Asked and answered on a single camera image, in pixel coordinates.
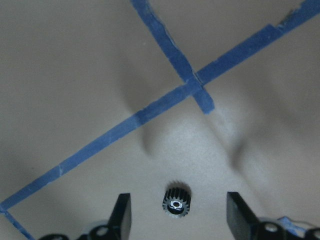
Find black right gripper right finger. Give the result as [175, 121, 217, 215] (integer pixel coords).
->
[226, 191, 260, 240]

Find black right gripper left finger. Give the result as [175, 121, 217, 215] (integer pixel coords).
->
[107, 193, 132, 240]

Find brown grid table mat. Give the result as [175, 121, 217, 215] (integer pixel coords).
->
[0, 0, 320, 240]

